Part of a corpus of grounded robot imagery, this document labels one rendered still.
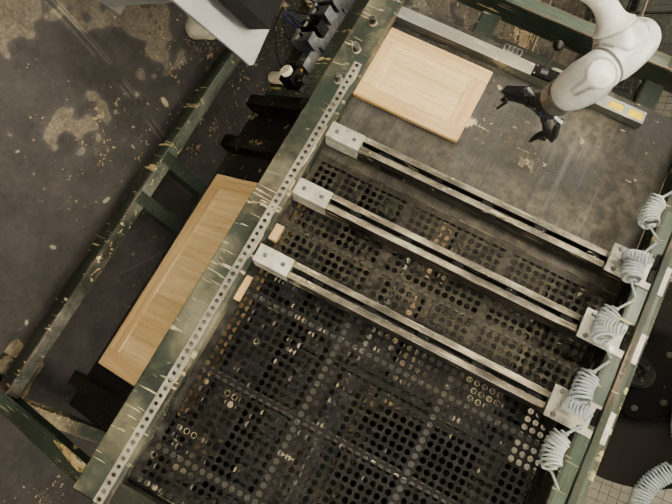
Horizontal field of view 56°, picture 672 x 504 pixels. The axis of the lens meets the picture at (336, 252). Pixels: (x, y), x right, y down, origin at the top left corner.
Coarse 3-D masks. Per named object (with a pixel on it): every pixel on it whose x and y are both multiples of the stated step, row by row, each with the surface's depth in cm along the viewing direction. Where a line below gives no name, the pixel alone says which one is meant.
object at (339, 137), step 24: (336, 144) 215; (360, 144) 212; (384, 168) 213; (408, 168) 213; (432, 168) 209; (432, 192) 212; (456, 192) 207; (480, 192) 207; (480, 216) 210; (504, 216) 204; (528, 216) 204; (528, 240) 208; (552, 240) 202; (576, 240) 202; (600, 264) 200; (648, 264) 196; (648, 288) 194
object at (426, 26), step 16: (400, 16) 230; (416, 16) 230; (432, 32) 229; (448, 32) 228; (464, 48) 228; (480, 48) 226; (496, 48) 226; (496, 64) 227; (512, 64) 224; (528, 64) 224; (528, 80) 226; (608, 96) 221; (608, 112) 221; (624, 112) 219; (640, 112) 219
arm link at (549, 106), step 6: (546, 90) 156; (540, 96) 159; (546, 96) 156; (546, 102) 157; (552, 102) 154; (546, 108) 158; (552, 108) 156; (558, 108) 155; (552, 114) 159; (558, 114) 158; (564, 114) 159
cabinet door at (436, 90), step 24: (384, 48) 229; (408, 48) 229; (432, 48) 229; (384, 72) 226; (408, 72) 226; (432, 72) 226; (456, 72) 226; (480, 72) 226; (360, 96) 223; (384, 96) 223; (408, 96) 223; (432, 96) 223; (456, 96) 223; (480, 96) 223; (408, 120) 222; (432, 120) 220; (456, 120) 220
